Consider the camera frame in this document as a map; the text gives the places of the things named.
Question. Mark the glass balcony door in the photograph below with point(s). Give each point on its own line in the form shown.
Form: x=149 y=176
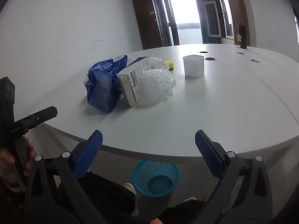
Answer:
x=184 y=11

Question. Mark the person's right white shoe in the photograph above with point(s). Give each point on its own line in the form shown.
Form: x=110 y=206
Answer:
x=190 y=199

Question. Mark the white paper carton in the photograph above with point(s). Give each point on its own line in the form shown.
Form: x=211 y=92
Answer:
x=130 y=84

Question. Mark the small clear plastic bag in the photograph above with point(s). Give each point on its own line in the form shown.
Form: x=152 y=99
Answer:
x=157 y=63

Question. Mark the brown wooden cabinet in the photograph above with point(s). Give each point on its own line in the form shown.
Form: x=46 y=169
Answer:
x=147 y=21

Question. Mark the yellow star tag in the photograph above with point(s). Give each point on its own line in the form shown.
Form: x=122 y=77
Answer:
x=239 y=37

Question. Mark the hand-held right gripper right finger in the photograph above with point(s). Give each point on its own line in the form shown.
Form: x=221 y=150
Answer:
x=209 y=155

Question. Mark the person's right hand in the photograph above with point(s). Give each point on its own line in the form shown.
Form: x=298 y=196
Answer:
x=155 y=221

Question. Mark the blue plastic bag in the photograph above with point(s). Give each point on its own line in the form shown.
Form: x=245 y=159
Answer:
x=100 y=91

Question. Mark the yellow sponge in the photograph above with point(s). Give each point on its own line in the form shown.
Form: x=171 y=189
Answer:
x=170 y=64

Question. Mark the person's left hand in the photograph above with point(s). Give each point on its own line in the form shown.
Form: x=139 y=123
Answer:
x=5 y=158

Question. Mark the brown wooden wardrobe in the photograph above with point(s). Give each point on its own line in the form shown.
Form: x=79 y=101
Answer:
x=240 y=11

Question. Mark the person's white shoe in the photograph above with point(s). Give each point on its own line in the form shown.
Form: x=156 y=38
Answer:
x=190 y=199
x=130 y=187

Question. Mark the white plastic cup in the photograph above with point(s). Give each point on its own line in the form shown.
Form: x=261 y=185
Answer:
x=193 y=66

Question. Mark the blue plastic basket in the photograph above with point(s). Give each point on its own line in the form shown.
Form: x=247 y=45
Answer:
x=158 y=184

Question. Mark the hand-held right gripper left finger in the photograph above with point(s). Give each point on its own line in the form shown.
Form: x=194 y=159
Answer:
x=90 y=155

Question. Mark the black bottle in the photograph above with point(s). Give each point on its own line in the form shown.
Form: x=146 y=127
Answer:
x=243 y=36

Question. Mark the person's black pants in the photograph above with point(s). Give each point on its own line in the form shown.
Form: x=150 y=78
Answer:
x=107 y=196

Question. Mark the person's left white shoe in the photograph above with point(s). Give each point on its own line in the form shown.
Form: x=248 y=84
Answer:
x=130 y=187

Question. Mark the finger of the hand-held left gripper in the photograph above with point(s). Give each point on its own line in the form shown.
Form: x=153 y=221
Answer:
x=42 y=115
x=7 y=102

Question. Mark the white framed window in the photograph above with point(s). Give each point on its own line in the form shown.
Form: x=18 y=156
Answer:
x=213 y=18

